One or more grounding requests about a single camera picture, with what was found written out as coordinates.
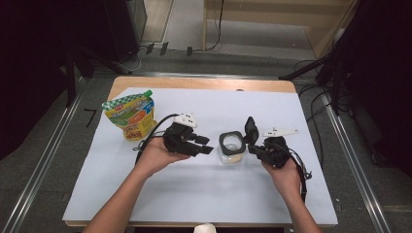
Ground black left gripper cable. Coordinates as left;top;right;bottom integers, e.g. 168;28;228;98
132;113;181;165

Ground dark curtain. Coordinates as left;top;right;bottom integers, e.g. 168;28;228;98
0;0;108;161
324;0;412;179

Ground metal floor rail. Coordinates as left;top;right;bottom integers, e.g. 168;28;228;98
322;91;393;233
0;93;85;233
91;71;283;81

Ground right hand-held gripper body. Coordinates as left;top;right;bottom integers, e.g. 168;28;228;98
257;127;299;169

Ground light wooden frame furniture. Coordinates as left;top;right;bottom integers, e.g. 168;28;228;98
202;0;361;60

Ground white rounded object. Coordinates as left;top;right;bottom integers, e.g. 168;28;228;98
193;222;218;233

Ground yellow green spout pouch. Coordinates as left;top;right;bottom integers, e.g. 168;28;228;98
101;89;158;142

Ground black stand legs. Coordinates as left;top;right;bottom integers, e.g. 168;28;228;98
64;45;130;109

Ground black floor cables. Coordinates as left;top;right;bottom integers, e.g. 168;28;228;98
292;58;336;170

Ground person's right hand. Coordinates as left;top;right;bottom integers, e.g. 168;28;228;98
261;156;302;199

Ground person's left hand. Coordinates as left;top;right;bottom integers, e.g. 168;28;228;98
134;136;192;179

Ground white table sheet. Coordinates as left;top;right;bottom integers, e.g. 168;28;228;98
62;86;339;226

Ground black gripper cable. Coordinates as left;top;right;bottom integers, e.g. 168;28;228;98
285;147;314;204
132;113;181;165

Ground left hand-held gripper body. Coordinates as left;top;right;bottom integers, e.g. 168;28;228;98
162;113;204;158

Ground clear jar with black lid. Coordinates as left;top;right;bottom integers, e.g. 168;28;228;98
217;116;260;165

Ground thin black hanging cable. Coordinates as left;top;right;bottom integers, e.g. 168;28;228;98
206;0;225;52

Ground black stand leg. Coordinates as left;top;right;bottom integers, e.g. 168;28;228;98
278;56;328;82

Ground light wooden panel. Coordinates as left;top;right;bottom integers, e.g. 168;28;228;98
142;0;175;44

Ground white floor cable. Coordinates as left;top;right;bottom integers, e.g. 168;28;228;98
116;45;148;73

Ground black cabinet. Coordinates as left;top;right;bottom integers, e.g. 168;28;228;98
103;0;149;64

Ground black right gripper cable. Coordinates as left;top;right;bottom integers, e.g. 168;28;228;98
285;147;314;204

